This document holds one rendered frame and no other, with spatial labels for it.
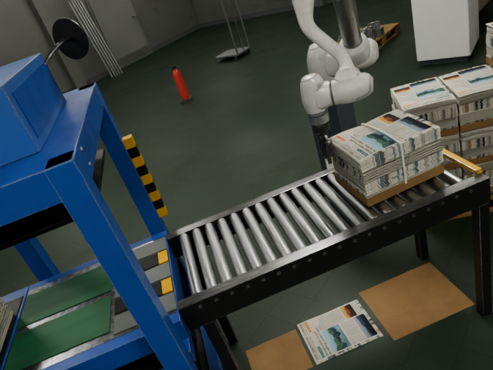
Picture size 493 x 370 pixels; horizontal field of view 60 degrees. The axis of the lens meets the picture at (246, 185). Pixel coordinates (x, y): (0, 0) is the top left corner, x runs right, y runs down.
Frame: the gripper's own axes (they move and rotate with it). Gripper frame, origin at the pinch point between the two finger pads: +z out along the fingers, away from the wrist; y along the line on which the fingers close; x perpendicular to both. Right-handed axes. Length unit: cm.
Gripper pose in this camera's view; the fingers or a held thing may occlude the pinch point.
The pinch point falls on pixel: (329, 162)
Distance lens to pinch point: 197.7
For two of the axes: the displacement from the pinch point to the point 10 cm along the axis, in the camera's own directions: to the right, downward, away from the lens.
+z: 2.9, 8.3, 4.8
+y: -2.5, -4.1, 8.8
